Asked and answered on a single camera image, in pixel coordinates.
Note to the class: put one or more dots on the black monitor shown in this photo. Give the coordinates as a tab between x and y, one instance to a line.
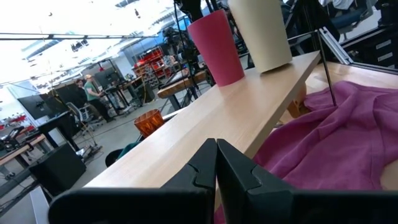
34	107

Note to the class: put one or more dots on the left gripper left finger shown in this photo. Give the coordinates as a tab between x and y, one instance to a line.
124	208

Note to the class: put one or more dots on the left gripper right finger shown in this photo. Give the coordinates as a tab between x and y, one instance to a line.
311	208

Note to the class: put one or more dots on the beige cup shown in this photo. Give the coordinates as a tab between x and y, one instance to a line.
261	34

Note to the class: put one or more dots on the green cloth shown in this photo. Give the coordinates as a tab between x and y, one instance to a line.
127	149

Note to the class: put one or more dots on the black equipment case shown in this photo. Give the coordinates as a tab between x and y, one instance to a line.
57	169

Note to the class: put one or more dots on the purple cloth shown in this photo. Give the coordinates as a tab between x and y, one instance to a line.
335	140

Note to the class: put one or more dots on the red parts bin rack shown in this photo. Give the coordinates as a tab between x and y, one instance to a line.
154	60

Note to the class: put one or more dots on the orange patterned glass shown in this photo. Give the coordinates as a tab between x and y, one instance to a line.
149	123

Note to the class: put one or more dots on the wooden workbench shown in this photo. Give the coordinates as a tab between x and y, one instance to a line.
180	85

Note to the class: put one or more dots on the office chair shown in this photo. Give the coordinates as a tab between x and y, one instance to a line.
79	115

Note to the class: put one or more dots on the pink tumbler cup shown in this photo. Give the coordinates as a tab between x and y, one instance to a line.
217	49

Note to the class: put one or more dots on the person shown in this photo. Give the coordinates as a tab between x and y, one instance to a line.
80	85
93	96

